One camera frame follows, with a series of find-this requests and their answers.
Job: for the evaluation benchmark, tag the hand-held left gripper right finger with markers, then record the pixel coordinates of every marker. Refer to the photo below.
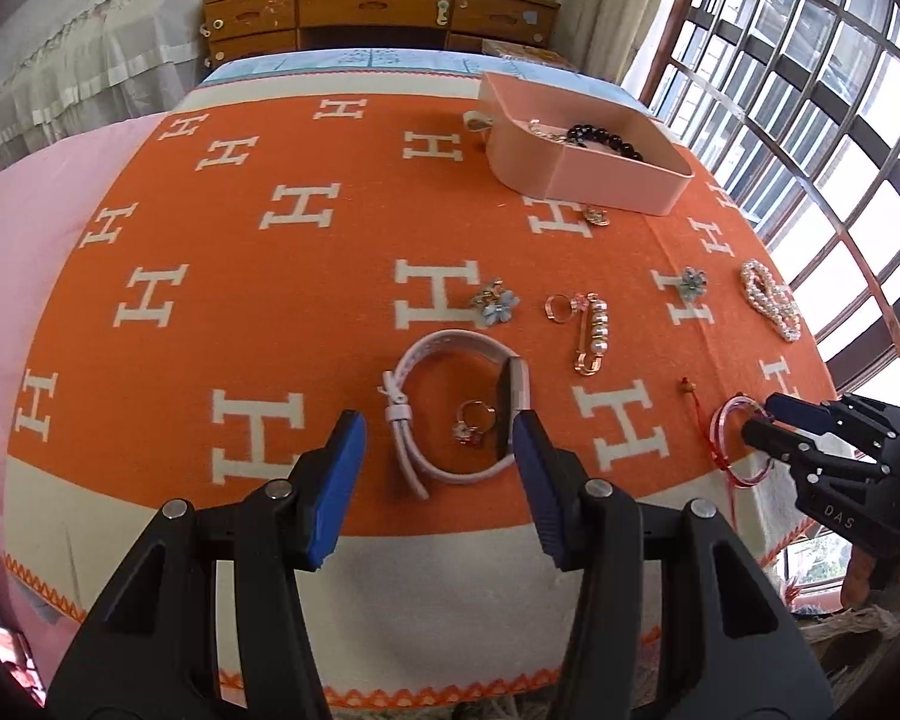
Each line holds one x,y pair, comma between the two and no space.
534,480

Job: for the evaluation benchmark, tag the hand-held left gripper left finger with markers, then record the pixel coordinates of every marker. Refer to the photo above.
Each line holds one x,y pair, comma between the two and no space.
341,480

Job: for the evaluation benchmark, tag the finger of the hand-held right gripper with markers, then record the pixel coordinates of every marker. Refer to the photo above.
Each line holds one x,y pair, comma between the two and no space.
795,410
780,444

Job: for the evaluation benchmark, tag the gold pearl safety pin brooch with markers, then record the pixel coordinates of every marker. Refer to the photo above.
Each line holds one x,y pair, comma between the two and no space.
598,330

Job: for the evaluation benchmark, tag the small blue flower brooch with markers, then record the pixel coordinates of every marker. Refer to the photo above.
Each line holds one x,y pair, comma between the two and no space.
691,282

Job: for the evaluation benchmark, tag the large blue flower brooch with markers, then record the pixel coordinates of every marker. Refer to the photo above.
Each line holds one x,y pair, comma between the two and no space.
496,307

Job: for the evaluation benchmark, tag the pink jewelry box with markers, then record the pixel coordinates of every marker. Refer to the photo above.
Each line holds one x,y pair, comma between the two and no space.
607,184

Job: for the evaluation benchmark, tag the person's right hand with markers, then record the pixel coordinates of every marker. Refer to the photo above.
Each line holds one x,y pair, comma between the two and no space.
857,577

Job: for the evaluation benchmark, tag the white woven object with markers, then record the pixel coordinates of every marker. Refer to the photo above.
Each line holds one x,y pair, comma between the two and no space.
847,626

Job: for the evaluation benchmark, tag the orange blanket with white letters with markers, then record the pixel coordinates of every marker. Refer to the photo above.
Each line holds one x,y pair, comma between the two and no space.
270,315

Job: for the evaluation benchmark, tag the round gold pendant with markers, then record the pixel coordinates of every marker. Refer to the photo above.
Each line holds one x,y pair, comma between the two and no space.
595,217

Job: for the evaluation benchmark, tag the window with metal grille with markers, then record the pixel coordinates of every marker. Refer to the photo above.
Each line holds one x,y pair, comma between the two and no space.
795,90

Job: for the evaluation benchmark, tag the pink bed sheet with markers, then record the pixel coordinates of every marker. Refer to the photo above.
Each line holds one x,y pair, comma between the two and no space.
15,240

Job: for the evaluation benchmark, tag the light blue patterned sheet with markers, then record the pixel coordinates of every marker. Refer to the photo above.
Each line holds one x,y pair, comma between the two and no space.
307,64

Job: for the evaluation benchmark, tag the flat patterned box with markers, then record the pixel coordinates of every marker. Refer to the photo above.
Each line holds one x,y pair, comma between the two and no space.
525,51

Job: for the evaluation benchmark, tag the beige curtain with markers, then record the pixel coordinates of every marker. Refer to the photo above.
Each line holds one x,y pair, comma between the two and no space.
600,0

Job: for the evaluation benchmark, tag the wooden desk with drawers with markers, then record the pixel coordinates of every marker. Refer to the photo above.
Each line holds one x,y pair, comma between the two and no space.
375,7

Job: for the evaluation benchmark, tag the white lace cover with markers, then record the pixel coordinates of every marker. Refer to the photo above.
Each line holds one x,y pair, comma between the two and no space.
82,37

